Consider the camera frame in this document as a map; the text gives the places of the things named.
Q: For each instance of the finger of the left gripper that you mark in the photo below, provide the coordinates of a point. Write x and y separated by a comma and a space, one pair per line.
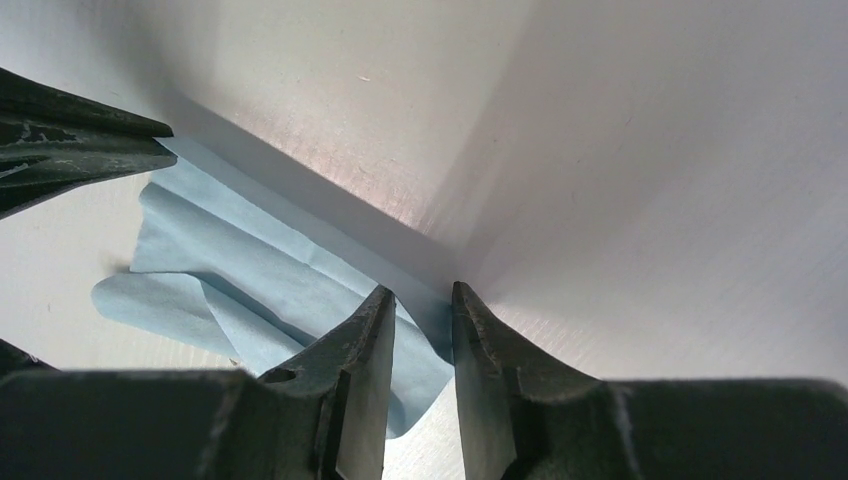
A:
33, 176
33, 114

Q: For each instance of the light blue cloth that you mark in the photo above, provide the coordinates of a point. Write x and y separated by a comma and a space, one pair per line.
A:
222, 263

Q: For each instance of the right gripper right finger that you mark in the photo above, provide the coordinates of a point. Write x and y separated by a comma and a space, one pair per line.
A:
523, 414

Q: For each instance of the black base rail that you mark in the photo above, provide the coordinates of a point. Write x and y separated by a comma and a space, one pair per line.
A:
13, 359

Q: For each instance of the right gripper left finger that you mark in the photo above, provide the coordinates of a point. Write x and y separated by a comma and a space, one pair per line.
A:
320, 415

